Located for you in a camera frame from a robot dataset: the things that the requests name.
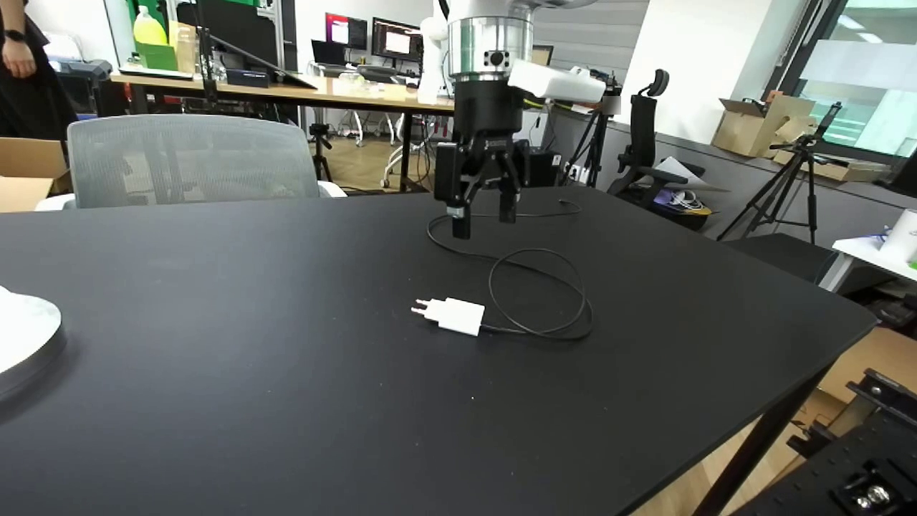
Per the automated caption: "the black equipment case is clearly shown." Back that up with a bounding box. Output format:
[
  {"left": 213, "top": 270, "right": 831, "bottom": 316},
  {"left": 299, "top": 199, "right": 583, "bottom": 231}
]
[{"left": 38, "top": 55, "right": 114, "bottom": 126}]

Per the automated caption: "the black table leg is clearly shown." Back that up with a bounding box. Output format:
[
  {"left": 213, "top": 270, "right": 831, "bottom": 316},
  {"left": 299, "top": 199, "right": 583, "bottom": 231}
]
[{"left": 690, "top": 376, "right": 826, "bottom": 516}]

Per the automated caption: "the clear round mounting plate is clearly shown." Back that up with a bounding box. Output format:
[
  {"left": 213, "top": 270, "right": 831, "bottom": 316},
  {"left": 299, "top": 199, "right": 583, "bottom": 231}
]
[{"left": 0, "top": 283, "right": 66, "bottom": 380}]

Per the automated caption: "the white framed green panel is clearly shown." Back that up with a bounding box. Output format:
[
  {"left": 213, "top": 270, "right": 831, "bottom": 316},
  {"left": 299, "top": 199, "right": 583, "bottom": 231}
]
[{"left": 100, "top": 0, "right": 183, "bottom": 80}]

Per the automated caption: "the person in black clothes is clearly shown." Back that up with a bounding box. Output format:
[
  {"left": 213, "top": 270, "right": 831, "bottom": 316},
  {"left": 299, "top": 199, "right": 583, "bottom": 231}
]
[{"left": 0, "top": 0, "right": 63, "bottom": 139}]

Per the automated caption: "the grey mesh office chair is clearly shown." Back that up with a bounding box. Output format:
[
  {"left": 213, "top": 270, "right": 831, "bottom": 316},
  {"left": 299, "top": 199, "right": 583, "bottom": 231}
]
[{"left": 36, "top": 112, "right": 349, "bottom": 211}]

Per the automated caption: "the open cardboard box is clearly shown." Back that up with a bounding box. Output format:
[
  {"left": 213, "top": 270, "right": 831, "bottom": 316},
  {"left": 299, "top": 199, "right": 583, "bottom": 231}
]
[{"left": 712, "top": 89, "right": 815, "bottom": 159}]

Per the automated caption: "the black monitor on arm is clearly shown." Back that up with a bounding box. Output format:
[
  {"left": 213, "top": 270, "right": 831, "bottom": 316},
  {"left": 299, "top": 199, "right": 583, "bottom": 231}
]
[{"left": 174, "top": 0, "right": 322, "bottom": 91}]

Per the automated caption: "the dark computer monitor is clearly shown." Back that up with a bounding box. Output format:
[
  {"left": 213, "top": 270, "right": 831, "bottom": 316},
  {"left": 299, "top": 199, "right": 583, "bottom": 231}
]
[{"left": 371, "top": 15, "right": 427, "bottom": 65}]

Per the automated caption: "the white side table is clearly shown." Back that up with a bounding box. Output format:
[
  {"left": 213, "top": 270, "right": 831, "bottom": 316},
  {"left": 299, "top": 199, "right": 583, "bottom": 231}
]
[{"left": 818, "top": 208, "right": 917, "bottom": 294}]

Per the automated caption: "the monitor with pink screen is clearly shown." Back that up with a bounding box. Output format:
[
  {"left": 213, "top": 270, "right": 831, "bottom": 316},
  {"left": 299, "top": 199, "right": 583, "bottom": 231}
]
[{"left": 325, "top": 7, "right": 372, "bottom": 50}]

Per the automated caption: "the white charger adapter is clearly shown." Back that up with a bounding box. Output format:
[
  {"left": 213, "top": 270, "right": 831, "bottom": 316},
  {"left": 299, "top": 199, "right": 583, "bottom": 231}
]
[{"left": 409, "top": 294, "right": 488, "bottom": 340}]

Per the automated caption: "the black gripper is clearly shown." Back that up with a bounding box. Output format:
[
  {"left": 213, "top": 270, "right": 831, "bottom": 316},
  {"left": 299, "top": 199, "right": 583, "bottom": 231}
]
[{"left": 434, "top": 70, "right": 527, "bottom": 241}]

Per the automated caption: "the low table with clutter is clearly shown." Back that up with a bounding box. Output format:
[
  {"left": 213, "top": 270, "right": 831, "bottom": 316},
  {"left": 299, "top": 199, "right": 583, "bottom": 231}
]
[{"left": 649, "top": 155, "right": 713, "bottom": 231}]

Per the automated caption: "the long wooden desk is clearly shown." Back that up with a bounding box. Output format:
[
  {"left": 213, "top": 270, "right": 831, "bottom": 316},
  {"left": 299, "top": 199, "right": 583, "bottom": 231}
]
[{"left": 109, "top": 68, "right": 461, "bottom": 195}]

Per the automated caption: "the brown cardboard box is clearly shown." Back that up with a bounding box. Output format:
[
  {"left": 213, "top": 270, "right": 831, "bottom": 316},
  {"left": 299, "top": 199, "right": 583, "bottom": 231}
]
[{"left": 0, "top": 135, "right": 73, "bottom": 214}]

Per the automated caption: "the small black tripod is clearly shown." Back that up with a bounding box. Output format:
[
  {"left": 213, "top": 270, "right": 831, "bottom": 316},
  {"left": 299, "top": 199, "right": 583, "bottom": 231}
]
[{"left": 571, "top": 80, "right": 626, "bottom": 188}]

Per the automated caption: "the black charger cable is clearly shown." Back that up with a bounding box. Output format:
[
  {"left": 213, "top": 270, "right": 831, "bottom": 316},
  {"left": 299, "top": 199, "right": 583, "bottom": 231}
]
[{"left": 424, "top": 195, "right": 597, "bottom": 343}]

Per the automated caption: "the black metal frame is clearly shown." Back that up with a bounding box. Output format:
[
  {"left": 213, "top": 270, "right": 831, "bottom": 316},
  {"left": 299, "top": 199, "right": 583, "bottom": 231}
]
[{"left": 735, "top": 366, "right": 917, "bottom": 516}]

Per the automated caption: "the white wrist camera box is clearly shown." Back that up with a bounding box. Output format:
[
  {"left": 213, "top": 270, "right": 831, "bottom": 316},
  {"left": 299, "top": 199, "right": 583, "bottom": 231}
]
[{"left": 505, "top": 58, "right": 610, "bottom": 108}]

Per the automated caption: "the short black tripod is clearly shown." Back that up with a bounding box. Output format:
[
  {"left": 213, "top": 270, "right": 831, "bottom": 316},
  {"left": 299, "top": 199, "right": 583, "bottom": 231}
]
[{"left": 306, "top": 119, "right": 338, "bottom": 184}]

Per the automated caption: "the dark purple box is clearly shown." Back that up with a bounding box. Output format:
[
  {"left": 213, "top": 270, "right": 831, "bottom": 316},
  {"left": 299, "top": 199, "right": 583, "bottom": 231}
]
[{"left": 523, "top": 139, "right": 560, "bottom": 188}]

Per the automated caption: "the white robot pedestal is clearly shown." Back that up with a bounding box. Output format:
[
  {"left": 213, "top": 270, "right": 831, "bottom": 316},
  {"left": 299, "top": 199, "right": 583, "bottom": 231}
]
[{"left": 420, "top": 7, "right": 452, "bottom": 103}]

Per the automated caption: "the black camera tripod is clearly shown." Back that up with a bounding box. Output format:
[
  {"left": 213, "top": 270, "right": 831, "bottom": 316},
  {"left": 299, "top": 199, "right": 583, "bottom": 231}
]
[{"left": 713, "top": 98, "right": 848, "bottom": 245}]

